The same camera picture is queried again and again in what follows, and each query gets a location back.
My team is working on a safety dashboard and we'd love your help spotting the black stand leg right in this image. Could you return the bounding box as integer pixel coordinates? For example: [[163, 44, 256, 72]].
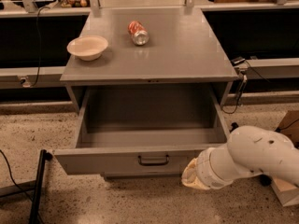
[[230, 122, 239, 133]]

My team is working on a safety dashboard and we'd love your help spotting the white bowl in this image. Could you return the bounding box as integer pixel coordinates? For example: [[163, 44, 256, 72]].
[[66, 35, 108, 61]]

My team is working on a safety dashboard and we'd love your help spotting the black floor cable left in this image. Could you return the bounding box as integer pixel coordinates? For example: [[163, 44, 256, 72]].
[[0, 149, 45, 224]]

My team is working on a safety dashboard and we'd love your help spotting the cardboard box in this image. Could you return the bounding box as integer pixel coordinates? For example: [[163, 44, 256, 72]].
[[271, 110, 299, 206]]

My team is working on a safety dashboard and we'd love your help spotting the black cable left wall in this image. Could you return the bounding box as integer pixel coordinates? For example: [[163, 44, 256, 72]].
[[30, 5, 51, 88]]

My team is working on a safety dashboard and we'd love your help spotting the grey top drawer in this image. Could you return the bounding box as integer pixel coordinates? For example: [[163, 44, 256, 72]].
[[55, 84, 229, 178]]

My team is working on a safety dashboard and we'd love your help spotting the grey metal cabinet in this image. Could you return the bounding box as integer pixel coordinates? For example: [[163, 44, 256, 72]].
[[61, 7, 237, 105]]

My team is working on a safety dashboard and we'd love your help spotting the black drawer handle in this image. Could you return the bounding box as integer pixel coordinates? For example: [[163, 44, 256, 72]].
[[137, 155, 169, 166]]

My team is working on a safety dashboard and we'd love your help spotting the orange soda can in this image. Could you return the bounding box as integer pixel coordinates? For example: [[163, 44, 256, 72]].
[[128, 21, 150, 46]]

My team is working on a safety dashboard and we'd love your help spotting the black stand leg left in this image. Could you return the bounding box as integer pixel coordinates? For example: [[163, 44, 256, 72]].
[[29, 149, 52, 224]]

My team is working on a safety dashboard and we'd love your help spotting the black stand leg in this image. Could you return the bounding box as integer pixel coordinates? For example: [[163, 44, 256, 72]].
[[29, 149, 52, 224], [230, 122, 239, 133]]

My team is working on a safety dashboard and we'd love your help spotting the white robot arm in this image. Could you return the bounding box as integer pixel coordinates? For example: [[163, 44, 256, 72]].
[[181, 126, 299, 189]]

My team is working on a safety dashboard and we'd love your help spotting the black cable right of cabinet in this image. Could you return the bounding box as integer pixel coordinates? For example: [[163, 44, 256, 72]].
[[221, 56, 271, 115]]

